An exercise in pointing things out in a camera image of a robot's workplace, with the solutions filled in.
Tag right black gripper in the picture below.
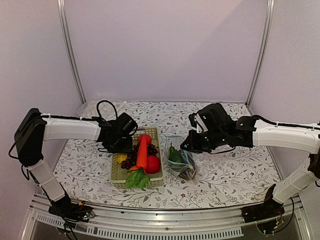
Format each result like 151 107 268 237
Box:
180 128 227 154

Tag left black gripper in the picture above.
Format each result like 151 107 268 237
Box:
106 136 133 154

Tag yellow corn cob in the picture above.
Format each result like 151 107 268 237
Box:
117 154 127 165

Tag orange carrot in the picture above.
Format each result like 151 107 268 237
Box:
129 134 152 171

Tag dark red grape bunch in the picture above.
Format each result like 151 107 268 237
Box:
119 143 160 170

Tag clear zip bag blue zipper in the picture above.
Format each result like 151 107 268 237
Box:
163 135 200 182

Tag green pepper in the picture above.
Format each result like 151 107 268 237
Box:
168 144 185 165

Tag purple eggplant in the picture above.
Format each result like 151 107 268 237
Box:
178 152 200 181

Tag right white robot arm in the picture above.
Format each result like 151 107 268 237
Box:
180 115 320 218

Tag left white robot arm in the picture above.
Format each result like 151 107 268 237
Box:
11 108 138 219

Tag clear bag at back corner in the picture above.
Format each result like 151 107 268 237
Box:
76 100 126 120

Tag crumpled clear plastic bag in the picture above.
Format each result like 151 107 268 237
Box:
195 145 236 177

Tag green plastic basket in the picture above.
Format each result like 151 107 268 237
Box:
110 127 164 189

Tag red apple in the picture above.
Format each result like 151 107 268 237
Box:
145 155 161 174

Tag green leafy vegetable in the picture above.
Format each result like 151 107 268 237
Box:
125 168 150 189

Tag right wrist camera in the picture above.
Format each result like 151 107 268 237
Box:
188 113 208 134

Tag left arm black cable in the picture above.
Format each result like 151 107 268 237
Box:
96 99 120 121

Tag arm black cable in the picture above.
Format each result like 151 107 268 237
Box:
257 114 320 131
96 99 120 121

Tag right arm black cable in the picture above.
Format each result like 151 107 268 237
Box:
257 114 320 131

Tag front aluminium rail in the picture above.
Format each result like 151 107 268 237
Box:
29 200 303 240

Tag left aluminium frame post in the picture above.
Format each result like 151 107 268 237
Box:
56 0 87 104

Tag aluminium frame post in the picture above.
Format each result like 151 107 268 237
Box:
56 0 87 104
245 0 275 108

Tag right aluminium frame post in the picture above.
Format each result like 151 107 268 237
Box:
245 0 275 108

